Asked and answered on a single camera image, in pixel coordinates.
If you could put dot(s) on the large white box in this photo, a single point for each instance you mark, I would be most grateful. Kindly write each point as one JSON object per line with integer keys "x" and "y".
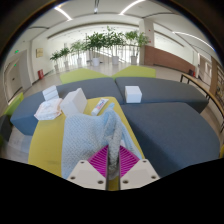
{"x": 74, "y": 102}

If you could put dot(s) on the green exit sign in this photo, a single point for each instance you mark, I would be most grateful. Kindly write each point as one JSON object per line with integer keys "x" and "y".
{"x": 16, "y": 51}

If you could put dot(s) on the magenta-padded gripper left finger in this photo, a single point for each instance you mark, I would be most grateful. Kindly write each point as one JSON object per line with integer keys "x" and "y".
{"x": 86, "y": 175}

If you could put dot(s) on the dark grey cube ottoman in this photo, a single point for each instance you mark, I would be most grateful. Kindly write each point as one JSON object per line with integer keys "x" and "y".
{"x": 5, "y": 128}

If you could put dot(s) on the stack of white tissue packs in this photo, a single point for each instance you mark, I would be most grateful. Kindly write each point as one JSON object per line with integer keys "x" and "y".
{"x": 50, "y": 93}

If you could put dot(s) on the brown wooden counter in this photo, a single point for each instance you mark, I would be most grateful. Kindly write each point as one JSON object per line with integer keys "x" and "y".
{"x": 170, "y": 60}

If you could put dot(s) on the white plastic-wrapped packet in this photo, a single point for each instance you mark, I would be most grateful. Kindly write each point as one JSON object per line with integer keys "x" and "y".
{"x": 48, "y": 110}

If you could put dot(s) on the red bin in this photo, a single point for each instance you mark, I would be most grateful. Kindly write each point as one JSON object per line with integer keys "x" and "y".
{"x": 40, "y": 74}

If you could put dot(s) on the long green upholstered bench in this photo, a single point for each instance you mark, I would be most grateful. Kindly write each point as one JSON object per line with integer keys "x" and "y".
{"x": 13, "y": 105}

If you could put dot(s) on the wide blue-grey upholstered bench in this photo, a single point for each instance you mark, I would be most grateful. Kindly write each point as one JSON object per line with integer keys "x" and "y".
{"x": 173, "y": 136}

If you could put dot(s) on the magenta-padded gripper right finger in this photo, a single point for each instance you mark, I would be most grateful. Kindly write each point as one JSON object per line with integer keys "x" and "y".
{"x": 140, "y": 173}

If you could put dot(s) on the framed yellow wall picture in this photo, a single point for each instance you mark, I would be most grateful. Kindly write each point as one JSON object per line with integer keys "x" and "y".
{"x": 39, "y": 52}

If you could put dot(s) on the ceiling strip lights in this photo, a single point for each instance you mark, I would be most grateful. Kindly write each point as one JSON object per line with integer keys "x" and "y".
{"x": 63, "y": 13}

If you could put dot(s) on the long blue-grey upholstered bench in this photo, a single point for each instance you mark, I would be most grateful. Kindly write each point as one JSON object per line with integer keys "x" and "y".
{"x": 96, "y": 88}

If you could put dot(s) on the white tube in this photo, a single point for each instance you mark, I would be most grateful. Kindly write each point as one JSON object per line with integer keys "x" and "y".
{"x": 99, "y": 107}

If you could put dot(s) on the row of potted plants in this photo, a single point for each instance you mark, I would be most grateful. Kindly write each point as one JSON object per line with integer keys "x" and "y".
{"x": 100, "y": 41}

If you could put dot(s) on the angled blue-grey upholstered bench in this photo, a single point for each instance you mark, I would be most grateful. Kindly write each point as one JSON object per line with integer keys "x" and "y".
{"x": 166, "y": 91}

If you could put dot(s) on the wooden table with black frame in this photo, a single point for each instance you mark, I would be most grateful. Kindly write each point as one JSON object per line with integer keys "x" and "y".
{"x": 203, "y": 86}

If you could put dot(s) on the small white cube box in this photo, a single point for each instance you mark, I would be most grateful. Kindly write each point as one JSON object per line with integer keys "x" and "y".
{"x": 133, "y": 94}

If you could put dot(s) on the light blue knitted towel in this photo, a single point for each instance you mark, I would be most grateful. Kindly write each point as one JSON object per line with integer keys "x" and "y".
{"x": 83, "y": 136}

